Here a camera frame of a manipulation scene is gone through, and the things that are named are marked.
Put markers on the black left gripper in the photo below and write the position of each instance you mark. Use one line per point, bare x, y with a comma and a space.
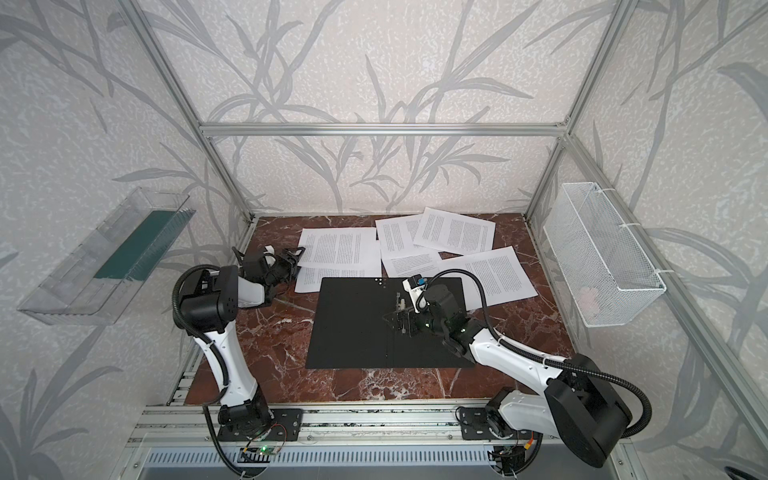
274, 265

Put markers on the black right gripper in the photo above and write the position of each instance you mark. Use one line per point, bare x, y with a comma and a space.
405, 317

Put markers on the white black file folder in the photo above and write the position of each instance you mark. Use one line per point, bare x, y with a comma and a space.
349, 331

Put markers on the printed paper sheet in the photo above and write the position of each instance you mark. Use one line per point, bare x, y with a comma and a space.
342, 247
454, 233
396, 236
424, 263
499, 272
309, 279

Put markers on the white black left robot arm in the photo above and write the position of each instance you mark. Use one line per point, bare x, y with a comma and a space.
205, 302

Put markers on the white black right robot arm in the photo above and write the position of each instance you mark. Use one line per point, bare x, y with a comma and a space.
570, 398

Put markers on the green circuit board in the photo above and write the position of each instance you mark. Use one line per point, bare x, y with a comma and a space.
258, 454

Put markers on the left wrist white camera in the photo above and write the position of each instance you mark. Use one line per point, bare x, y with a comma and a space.
269, 255

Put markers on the wrist white camera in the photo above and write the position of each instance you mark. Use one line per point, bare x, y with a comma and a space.
415, 286
269, 255

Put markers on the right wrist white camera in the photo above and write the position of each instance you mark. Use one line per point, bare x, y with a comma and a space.
415, 286

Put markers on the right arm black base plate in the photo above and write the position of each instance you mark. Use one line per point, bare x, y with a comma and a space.
475, 426

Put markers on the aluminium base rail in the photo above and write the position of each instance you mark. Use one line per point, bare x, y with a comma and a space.
375, 423

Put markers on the aluminium cage frame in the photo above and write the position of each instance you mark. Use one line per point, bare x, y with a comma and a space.
742, 391

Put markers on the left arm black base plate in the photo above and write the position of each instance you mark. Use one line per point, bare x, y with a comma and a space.
284, 427

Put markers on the clear plastic wall tray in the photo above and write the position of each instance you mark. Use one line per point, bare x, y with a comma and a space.
95, 283

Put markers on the white wire mesh basket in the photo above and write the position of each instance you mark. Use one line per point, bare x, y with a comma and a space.
609, 275

